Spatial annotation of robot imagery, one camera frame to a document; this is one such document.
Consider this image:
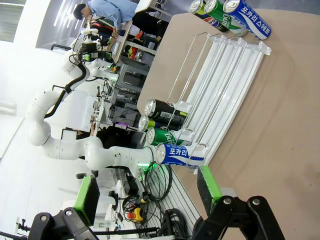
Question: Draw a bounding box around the slotted aluminium base plate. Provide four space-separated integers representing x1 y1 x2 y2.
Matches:
159 169 201 226

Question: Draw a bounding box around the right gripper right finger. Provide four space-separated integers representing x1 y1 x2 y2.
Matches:
192 164 286 240

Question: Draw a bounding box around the blue Pocari Sweat can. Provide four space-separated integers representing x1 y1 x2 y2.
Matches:
154 142 206 167
222 0 273 41

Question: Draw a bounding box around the black cable bundle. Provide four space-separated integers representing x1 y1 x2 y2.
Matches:
156 208 201 238

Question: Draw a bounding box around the green Chilsung cider can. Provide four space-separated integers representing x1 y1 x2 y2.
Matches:
203 0 250 38
145 126 187 147

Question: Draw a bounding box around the white cabinet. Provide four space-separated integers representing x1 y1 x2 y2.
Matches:
62 89 101 133

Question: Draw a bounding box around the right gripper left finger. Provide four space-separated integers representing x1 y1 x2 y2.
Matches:
27 174 101 240

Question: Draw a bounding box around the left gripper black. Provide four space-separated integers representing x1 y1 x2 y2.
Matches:
80 42 99 62

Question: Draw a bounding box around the black Pepsi can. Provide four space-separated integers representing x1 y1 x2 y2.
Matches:
144 98 189 120
137 114 187 133
188 0 230 33

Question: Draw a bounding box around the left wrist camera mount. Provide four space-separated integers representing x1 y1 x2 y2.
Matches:
82 27 100 43

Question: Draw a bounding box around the white can dispenser rack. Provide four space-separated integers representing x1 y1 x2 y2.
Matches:
166 32 273 176

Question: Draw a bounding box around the person in light blue shirt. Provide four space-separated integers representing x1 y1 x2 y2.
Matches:
73 0 141 30

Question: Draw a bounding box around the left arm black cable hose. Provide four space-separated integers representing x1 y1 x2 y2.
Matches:
43 53 91 120

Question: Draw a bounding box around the yellow red emergency stop button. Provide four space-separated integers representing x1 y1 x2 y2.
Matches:
127 207 144 223

